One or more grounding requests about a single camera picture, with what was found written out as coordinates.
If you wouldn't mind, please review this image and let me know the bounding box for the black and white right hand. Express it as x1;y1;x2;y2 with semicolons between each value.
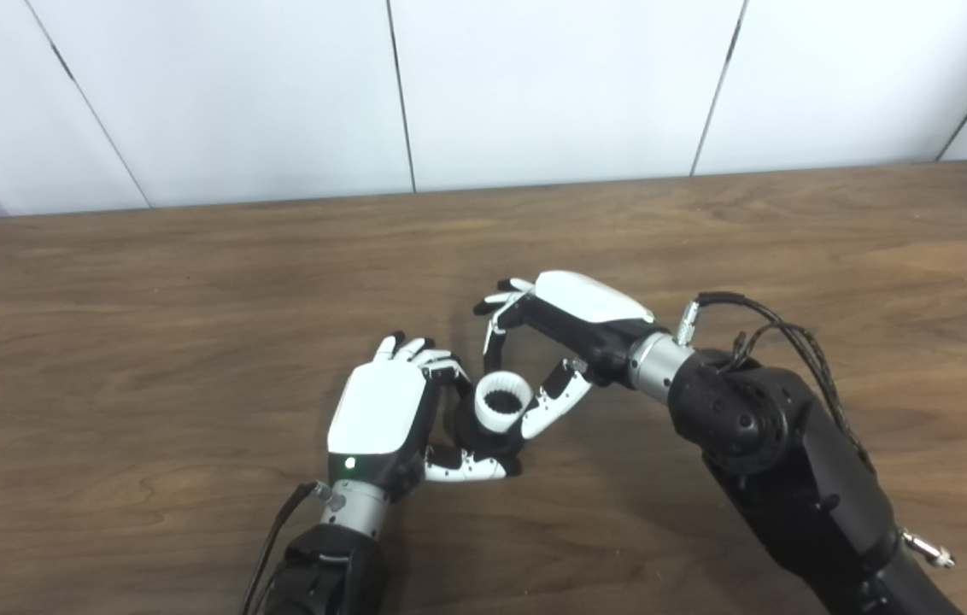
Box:
473;271;664;441

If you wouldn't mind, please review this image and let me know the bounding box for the black and white left hand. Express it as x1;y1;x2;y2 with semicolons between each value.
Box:
327;331;523;501

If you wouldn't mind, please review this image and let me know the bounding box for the white ring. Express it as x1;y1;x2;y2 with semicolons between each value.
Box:
473;372;534;433

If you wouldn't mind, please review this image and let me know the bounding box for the round black part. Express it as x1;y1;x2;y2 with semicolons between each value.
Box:
454;393;527;458

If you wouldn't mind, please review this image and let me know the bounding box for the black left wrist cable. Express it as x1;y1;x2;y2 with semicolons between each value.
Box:
240;481;331;615

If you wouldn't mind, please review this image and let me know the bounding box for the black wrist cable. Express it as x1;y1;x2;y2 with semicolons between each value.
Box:
240;481;331;615
676;292;956;569

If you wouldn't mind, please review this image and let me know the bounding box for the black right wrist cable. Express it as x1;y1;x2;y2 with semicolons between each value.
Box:
676;292;956;569

